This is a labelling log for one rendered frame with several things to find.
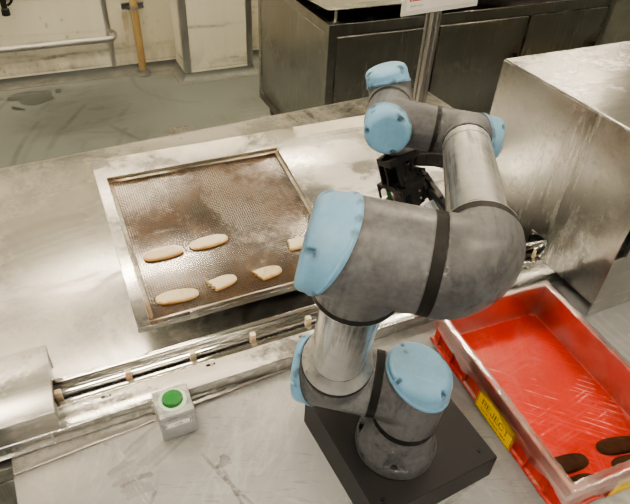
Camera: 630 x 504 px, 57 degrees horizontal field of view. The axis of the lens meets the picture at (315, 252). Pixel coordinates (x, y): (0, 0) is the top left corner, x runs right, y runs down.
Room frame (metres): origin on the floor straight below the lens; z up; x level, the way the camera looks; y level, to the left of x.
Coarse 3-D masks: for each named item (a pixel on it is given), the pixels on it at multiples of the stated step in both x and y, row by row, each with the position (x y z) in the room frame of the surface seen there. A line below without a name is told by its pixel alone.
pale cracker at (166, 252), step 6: (168, 246) 1.11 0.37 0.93; (174, 246) 1.11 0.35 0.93; (180, 246) 1.12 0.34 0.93; (150, 252) 1.08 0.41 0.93; (156, 252) 1.08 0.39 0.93; (162, 252) 1.09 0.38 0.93; (168, 252) 1.09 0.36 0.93; (174, 252) 1.09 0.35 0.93; (180, 252) 1.10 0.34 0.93; (144, 258) 1.06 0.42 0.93; (150, 258) 1.06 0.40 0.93; (156, 258) 1.07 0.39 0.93; (162, 258) 1.07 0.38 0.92
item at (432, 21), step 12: (432, 12) 2.01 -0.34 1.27; (432, 24) 2.01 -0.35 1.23; (432, 36) 2.01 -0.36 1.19; (420, 48) 2.04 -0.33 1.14; (432, 48) 2.02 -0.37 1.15; (420, 60) 2.03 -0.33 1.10; (432, 60) 2.02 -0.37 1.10; (420, 72) 2.02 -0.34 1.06; (420, 84) 2.01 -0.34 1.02; (420, 96) 2.01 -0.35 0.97
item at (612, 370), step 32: (544, 288) 1.06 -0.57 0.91; (448, 320) 0.92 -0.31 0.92; (480, 320) 0.99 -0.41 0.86; (544, 320) 1.03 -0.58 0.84; (576, 320) 0.95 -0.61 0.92; (576, 352) 0.92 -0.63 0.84; (608, 352) 0.86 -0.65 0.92; (480, 384) 0.76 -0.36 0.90; (608, 384) 0.82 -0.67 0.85; (512, 416) 0.67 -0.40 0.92; (544, 448) 0.61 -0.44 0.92; (608, 480) 0.55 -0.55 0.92
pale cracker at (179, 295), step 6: (186, 288) 0.99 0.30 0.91; (192, 288) 0.99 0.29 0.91; (162, 294) 0.96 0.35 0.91; (168, 294) 0.96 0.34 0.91; (174, 294) 0.96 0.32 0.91; (180, 294) 0.97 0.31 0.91; (186, 294) 0.97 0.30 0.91; (192, 294) 0.97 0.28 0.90; (198, 294) 0.98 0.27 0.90; (156, 300) 0.95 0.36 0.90; (162, 300) 0.95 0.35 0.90; (168, 300) 0.95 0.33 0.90; (174, 300) 0.95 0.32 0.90; (180, 300) 0.95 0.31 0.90; (186, 300) 0.96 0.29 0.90
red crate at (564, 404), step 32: (512, 320) 1.03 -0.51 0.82; (448, 352) 0.89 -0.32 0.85; (480, 352) 0.92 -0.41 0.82; (512, 352) 0.92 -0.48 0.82; (544, 352) 0.93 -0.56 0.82; (512, 384) 0.83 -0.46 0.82; (544, 384) 0.83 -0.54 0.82; (576, 384) 0.84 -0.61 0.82; (544, 416) 0.75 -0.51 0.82; (576, 416) 0.75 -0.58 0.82; (608, 416) 0.76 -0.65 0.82; (512, 448) 0.66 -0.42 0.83; (576, 448) 0.67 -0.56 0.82; (544, 480) 0.58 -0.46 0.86
